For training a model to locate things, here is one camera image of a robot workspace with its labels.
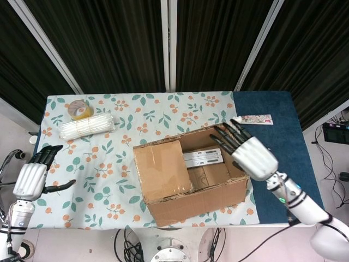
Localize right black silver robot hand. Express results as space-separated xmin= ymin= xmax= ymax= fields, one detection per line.
xmin=209 ymin=119 xmax=279 ymax=181

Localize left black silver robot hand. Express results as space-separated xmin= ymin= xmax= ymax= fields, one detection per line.
xmin=13 ymin=145 xmax=76 ymax=201

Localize brown cardboard box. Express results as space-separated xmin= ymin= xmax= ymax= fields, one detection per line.
xmin=133 ymin=123 xmax=249 ymax=228

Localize white grey robot base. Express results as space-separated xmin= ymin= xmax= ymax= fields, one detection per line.
xmin=114 ymin=228 xmax=227 ymax=262

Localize dark blue table mat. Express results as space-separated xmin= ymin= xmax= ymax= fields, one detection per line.
xmin=13 ymin=91 xmax=328 ymax=229

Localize toothpaste tube with white cap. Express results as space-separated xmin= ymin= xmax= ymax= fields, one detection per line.
xmin=234 ymin=114 xmax=274 ymax=126

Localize white flat box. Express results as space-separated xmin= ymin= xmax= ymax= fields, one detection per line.
xmin=183 ymin=147 xmax=224 ymax=167

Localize floral printed tablecloth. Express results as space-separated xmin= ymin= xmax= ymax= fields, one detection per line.
xmin=20 ymin=91 xmax=260 ymax=230

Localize bundle of white straws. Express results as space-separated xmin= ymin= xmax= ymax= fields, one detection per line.
xmin=59 ymin=113 xmax=115 ymax=142

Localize black screen device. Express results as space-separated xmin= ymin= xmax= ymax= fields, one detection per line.
xmin=322 ymin=122 xmax=349 ymax=143

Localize clear packing tape roll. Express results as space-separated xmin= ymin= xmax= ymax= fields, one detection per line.
xmin=67 ymin=99 xmax=94 ymax=120

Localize dark ribbed curtain panel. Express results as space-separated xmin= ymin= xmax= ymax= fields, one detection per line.
xmin=176 ymin=0 xmax=273 ymax=92
xmin=0 ymin=0 xmax=79 ymax=128
xmin=24 ymin=0 xmax=167 ymax=94
xmin=242 ymin=0 xmax=349 ymax=131

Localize grey curved metal handle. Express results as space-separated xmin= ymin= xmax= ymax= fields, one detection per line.
xmin=0 ymin=148 xmax=26 ymax=188

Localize black floor cables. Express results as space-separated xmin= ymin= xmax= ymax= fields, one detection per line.
xmin=310 ymin=109 xmax=349 ymax=215

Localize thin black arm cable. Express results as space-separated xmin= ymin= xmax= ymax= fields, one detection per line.
xmin=239 ymin=215 xmax=298 ymax=262

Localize black cable bundle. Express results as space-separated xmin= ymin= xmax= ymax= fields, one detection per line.
xmin=113 ymin=228 xmax=150 ymax=262
xmin=208 ymin=228 xmax=227 ymax=262

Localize white partition frame post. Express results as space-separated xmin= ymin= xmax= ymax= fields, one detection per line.
xmin=160 ymin=0 xmax=178 ymax=92
xmin=8 ymin=0 xmax=84 ymax=95
xmin=233 ymin=0 xmax=286 ymax=92

